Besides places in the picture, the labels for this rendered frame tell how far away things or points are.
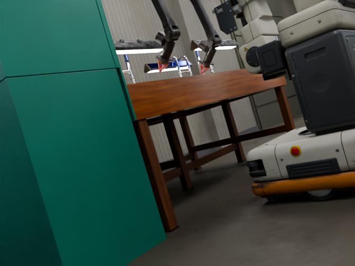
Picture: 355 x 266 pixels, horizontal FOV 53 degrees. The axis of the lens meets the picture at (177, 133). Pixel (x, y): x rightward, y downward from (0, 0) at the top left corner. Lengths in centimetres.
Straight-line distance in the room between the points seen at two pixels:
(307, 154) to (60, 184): 103
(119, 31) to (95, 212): 348
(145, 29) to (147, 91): 326
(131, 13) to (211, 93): 294
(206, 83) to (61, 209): 124
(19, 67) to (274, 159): 115
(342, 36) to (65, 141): 117
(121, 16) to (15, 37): 344
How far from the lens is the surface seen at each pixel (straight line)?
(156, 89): 191
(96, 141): 155
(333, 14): 161
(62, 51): 159
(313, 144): 163
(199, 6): 252
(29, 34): 155
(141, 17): 512
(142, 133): 178
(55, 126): 146
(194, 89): 215
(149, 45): 244
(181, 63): 355
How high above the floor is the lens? 49
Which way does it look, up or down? 1 degrees down
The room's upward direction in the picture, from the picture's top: 17 degrees counter-clockwise
